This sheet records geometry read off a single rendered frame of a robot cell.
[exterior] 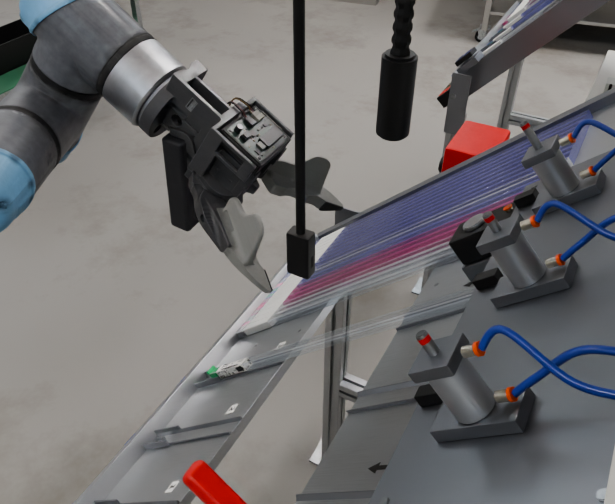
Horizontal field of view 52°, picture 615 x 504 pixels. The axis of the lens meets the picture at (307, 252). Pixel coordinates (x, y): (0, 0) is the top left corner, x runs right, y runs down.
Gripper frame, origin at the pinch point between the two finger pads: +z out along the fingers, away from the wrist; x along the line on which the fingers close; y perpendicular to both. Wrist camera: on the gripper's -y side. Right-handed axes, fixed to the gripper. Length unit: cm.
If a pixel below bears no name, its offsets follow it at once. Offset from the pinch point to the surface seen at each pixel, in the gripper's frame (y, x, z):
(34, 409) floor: -136, 14, -21
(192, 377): -33.8, -0.8, 1.1
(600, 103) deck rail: 16.1, 35.9, 14.4
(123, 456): -33.8, -14.9, 1.1
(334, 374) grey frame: -64, 38, 25
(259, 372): -19.8, -1.7, 6.2
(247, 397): -18.1, -6.3, 6.7
